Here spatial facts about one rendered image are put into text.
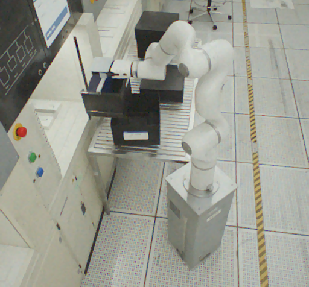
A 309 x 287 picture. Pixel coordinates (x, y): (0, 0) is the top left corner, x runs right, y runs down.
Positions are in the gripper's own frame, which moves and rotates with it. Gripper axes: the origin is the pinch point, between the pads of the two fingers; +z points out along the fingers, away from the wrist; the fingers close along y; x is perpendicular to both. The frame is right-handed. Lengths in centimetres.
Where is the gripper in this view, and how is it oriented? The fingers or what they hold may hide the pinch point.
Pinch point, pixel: (102, 67)
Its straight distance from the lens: 165.7
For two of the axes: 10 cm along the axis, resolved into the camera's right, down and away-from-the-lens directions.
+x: -0.4, -6.9, -7.3
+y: 1.6, -7.2, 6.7
